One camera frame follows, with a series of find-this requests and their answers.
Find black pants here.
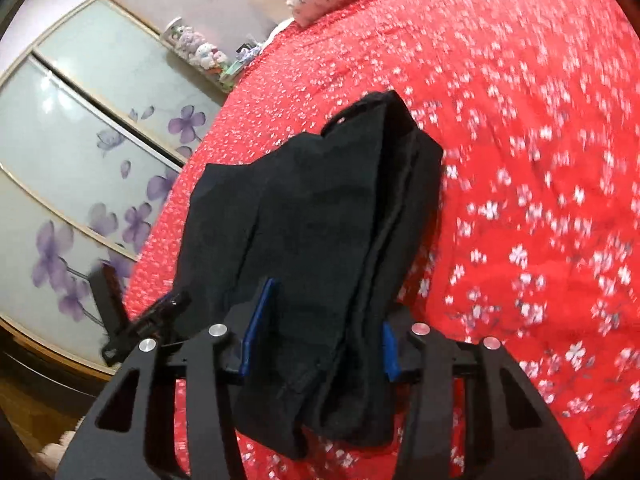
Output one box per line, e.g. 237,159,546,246
174,91,442,459

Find purple flower wardrobe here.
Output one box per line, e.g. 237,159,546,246
1,0,224,374

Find plush toy stack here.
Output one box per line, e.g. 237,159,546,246
160,16,242,93

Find red floral bedspread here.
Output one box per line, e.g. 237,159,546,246
125,0,639,474

